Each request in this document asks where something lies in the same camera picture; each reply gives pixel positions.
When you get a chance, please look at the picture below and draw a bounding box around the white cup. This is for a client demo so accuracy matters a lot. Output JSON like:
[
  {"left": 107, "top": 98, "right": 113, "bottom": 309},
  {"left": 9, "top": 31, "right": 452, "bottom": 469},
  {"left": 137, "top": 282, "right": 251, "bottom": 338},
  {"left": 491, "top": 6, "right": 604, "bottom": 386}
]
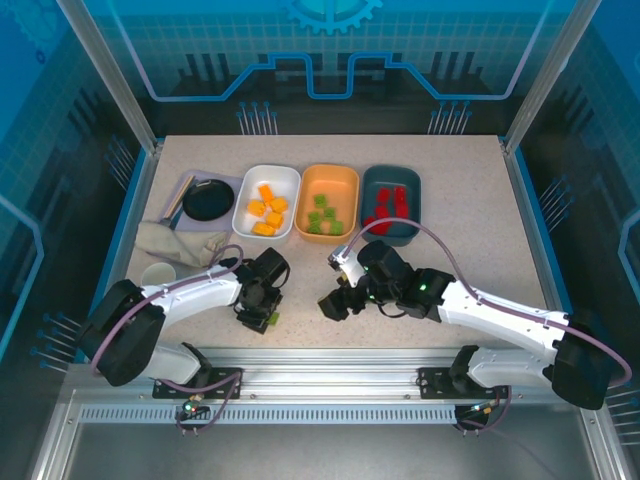
[{"left": 141, "top": 261, "right": 177, "bottom": 290}]

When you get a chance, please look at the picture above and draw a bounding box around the wooden chopstick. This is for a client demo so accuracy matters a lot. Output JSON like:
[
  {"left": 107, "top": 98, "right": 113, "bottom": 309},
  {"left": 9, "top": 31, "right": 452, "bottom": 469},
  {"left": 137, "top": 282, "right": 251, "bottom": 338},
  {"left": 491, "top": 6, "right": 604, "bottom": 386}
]
[
  {"left": 162, "top": 175, "right": 193, "bottom": 220},
  {"left": 166, "top": 177, "right": 196, "bottom": 222}
]

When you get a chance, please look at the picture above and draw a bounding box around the orange rectangular container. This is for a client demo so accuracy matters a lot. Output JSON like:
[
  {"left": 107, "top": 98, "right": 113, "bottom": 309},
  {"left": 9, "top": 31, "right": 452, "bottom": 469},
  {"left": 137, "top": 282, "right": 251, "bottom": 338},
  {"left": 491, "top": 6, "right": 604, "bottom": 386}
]
[{"left": 293, "top": 163, "right": 361, "bottom": 246}]

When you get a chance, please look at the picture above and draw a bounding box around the white slotted cable duct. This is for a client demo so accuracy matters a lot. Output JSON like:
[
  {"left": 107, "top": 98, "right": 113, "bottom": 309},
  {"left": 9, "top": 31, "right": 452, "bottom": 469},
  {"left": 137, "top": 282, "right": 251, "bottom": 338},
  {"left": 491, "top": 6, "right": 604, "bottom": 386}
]
[{"left": 79, "top": 403, "right": 469, "bottom": 426}]

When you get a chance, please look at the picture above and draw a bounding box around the black round plate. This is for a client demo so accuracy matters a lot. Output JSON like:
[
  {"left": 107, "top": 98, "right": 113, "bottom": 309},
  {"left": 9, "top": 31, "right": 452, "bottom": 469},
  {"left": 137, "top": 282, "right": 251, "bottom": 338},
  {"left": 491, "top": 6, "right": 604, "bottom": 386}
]
[{"left": 182, "top": 178, "right": 236, "bottom": 222}]

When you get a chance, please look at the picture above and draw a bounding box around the aluminium front rail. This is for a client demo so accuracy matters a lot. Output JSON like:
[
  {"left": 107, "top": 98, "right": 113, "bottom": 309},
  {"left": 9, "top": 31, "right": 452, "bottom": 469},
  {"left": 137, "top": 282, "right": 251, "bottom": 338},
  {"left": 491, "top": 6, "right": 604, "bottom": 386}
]
[{"left": 69, "top": 347, "right": 599, "bottom": 404}]

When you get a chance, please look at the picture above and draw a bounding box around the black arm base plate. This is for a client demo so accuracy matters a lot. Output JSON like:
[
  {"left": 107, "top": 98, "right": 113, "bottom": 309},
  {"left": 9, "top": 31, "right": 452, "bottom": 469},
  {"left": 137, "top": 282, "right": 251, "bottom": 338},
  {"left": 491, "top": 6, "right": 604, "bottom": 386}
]
[
  {"left": 417, "top": 366, "right": 511, "bottom": 401},
  {"left": 152, "top": 367, "right": 244, "bottom": 401}
]

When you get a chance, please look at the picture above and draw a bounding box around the dark teal rectangular container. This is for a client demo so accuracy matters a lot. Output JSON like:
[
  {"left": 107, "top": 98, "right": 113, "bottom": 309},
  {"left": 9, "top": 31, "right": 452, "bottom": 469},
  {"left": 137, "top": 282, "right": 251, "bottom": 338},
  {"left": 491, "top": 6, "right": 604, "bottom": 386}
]
[{"left": 358, "top": 164, "right": 423, "bottom": 249}]

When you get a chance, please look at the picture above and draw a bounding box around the beige cloth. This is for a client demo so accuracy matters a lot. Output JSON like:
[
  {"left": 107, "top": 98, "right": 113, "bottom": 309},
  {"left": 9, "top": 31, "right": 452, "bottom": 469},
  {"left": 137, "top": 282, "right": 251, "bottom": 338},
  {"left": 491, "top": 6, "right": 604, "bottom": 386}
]
[{"left": 135, "top": 219, "right": 232, "bottom": 269}]

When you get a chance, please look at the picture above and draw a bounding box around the aluminium side rail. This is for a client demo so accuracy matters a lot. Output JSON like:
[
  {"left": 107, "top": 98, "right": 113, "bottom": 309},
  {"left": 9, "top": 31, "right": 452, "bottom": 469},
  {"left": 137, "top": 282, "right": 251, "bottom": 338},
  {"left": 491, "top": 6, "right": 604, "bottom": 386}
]
[
  {"left": 74, "top": 144, "right": 164, "bottom": 361},
  {"left": 499, "top": 139, "right": 594, "bottom": 364}
]

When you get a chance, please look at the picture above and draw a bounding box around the aluminium frame post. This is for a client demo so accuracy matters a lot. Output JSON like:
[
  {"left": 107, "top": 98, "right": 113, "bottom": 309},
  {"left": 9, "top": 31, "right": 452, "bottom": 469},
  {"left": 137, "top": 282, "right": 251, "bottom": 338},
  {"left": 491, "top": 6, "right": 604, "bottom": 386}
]
[
  {"left": 54, "top": 0, "right": 164, "bottom": 156},
  {"left": 501, "top": 0, "right": 594, "bottom": 156}
]

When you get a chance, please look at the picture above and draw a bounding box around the white rectangular container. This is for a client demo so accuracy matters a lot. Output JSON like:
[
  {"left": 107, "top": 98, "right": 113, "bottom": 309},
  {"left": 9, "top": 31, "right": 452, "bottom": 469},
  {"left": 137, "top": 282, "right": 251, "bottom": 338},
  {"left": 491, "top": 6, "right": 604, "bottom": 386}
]
[{"left": 231, "top": 163, "right": 302, "bottom": 246}]

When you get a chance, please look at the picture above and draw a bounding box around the purple tray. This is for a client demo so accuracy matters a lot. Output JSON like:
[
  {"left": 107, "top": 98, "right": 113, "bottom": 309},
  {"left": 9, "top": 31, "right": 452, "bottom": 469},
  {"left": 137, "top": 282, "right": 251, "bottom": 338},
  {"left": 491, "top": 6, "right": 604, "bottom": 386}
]
[{"left": 159, "top": 169, "right": 245, "bottom": 232}]

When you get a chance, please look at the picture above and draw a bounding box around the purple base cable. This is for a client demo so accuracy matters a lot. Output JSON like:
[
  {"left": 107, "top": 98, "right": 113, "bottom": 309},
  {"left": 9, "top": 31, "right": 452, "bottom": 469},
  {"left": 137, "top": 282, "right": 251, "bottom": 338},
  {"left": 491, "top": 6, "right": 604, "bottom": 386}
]
[
  {"left": 454, "top": 384, "right": 514, "bottom": 435},
  {"left": 162, "top": 372, "right": 242, "bottom": 437}
]

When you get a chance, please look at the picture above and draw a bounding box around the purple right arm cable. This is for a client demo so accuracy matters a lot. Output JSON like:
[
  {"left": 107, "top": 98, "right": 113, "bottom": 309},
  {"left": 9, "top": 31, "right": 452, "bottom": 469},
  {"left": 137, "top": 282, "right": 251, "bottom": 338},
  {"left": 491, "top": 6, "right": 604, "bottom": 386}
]
[{"left": 344, "top": 219, "right": 632, "bottom": 389}]

